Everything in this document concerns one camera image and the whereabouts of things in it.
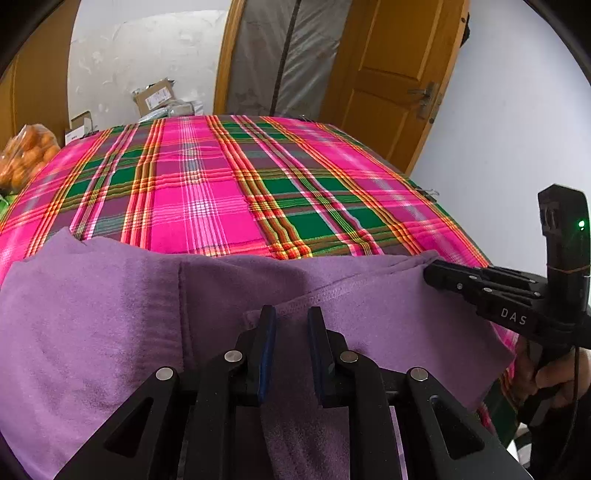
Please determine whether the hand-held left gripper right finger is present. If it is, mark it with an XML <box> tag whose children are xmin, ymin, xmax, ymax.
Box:
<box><xmin>307</xmin><ymin>306</ymin><xmax>522</xmax><ymax>480</ymax></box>

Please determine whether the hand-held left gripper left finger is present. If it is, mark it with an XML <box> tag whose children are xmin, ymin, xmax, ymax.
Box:
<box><xmin>54</xmin><ymin>305</ymin><xmax>278</xmax><ymax>480</ymax></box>

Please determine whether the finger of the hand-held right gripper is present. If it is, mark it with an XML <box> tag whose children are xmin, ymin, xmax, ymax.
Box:
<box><xmin>424</xmin><ymin>261</ymin><xmax>509</xmax><ymax>309</ymax></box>
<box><xmin>478</xmin><ymin>265</ymin><xmax>546</xmax><ymax>289</ymax></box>

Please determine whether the purple fleece garment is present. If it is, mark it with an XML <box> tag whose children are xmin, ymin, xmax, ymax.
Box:
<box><xmin>0</xmin><ymin>227</ymin><xmax>515</xmax><ymax>480</ymax></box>

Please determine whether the person's right forearm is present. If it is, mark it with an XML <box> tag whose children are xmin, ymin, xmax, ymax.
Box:
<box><xmin>531</xmin><ymin>392</ymin><xmax>591</xmax><ymax>480</ymax></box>

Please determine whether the person's right hand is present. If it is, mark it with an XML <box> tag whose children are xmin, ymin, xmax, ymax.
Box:
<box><xmin>512</xmin><ymin>339</ymin><xmax>591</xmax><ymax>409</ymax></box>

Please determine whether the pink green plaid bed sheet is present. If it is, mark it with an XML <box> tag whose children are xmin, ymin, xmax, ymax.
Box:
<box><xmin>0</xmin><ymin>114</ymin><xmax>520</xmax><ymax>446</ymax></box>

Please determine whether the wooden door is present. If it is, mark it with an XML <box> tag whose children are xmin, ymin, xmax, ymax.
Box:
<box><xmin>323</xmin><ymin>0</ymin><xmax>469</xmax><ymax>174</ymax></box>

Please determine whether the grey plastic parcel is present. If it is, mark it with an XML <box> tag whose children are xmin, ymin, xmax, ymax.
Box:
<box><xmin>141</xmin><ymin>99</ymin><xmax>204</xmax><ymax>121</ymax></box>

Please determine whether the grey plastic curtain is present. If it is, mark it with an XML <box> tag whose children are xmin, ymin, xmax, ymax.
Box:
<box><xmin>228</xmin><ymin>0</ymin><xmax>352</xmax><ymax>121</ymax></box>

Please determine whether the brown cardboard box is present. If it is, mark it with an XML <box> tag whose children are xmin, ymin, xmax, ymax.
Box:
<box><xmin>133</xmin><ymin>78</ymin><xmax>177</xmax><ymax>116</ymax></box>

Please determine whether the small white cardboard box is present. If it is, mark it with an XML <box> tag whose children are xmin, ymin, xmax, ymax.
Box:
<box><xmin>65</xmin><ymin>111</ymin><xmax>95</xmax><ymax>141</ymax></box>

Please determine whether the bag of oranges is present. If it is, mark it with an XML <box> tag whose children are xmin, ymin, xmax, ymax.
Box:
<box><xmin>0</xmin><ymin>124</ymin><xmax>62</xmax><ymax>195</ymax></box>

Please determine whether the wooden wardrobe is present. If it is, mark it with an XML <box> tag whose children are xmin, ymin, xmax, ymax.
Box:
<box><xmin>0</xmin><ymin>48</ymin><xmax>77</xmax><ymax>153</ymax></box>

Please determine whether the black cable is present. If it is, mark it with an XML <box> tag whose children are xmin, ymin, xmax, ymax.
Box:
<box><xmin>545</xmin><ymin>348</ymin><xmax>581</xmax><ymax>480</ymax></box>

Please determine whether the metal door handle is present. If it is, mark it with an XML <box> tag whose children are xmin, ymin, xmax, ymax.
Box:
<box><xmin>409</xmin><ymin>82</ymin><xmax>444</xmax><ymax>121</ymax></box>

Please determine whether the wooden door frame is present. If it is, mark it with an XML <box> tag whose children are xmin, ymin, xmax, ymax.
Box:
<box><xmin>213</xmin><ymin>0</ymin><xmax>245</xmax><ymax>116</ymax></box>

